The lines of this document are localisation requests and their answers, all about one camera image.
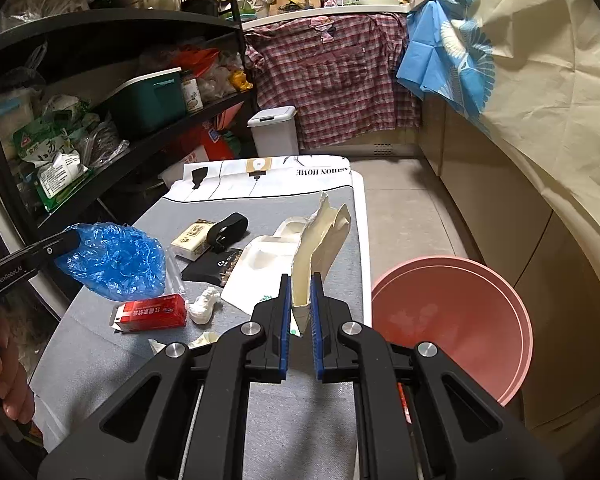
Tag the red plastic bag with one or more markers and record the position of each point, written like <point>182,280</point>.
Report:
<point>195,57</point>

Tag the blue plastic bag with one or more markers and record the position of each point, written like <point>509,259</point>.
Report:
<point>115,260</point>

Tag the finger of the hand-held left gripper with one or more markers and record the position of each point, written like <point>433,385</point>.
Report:
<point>55,246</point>

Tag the white pulp tray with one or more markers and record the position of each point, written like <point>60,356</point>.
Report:
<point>265,255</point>

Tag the black shelf rack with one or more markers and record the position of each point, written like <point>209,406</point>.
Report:
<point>130,25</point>

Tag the red plaid shirt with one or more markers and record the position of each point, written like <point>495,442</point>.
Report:
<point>330,85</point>

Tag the green storage box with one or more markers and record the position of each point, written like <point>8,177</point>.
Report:
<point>150,100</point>

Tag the red cardboard box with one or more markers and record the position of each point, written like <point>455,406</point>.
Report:
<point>150,312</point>

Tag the orange bag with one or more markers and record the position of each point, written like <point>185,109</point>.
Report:
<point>215,145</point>

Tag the yellow packet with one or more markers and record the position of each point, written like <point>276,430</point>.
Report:
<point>240,80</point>

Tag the labelled tin can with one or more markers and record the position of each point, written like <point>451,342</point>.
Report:
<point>191,95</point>

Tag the green snack bags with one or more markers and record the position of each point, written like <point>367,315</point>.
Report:
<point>45,145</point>

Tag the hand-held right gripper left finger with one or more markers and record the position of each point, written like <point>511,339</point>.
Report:
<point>283,330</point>

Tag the white paper bag green print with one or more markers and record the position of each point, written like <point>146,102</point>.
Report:
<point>245,290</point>

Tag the cream cloth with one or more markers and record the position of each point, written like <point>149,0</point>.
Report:
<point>555,85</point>

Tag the white tissue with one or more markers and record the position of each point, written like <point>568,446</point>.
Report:
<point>204,340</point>
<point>202,307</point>

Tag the small beige box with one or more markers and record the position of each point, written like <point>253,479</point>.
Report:
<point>192,240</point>

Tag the blue printed cloth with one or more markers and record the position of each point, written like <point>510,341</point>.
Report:
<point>430,45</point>

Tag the cream paper bag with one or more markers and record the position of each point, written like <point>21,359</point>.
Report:
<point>325,240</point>

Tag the pink plastic bucket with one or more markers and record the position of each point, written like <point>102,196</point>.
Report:
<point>455,320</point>

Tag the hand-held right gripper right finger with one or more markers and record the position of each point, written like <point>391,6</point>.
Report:
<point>316,330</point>

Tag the person's left hand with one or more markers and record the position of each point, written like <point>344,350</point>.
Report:
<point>12,380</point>

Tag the grey printed table cover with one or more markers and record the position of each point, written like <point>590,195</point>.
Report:
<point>260,207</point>

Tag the black foil packet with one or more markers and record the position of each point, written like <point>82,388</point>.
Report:
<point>207,270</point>

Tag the white lidded bin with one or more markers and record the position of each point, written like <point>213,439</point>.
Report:
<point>275,135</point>

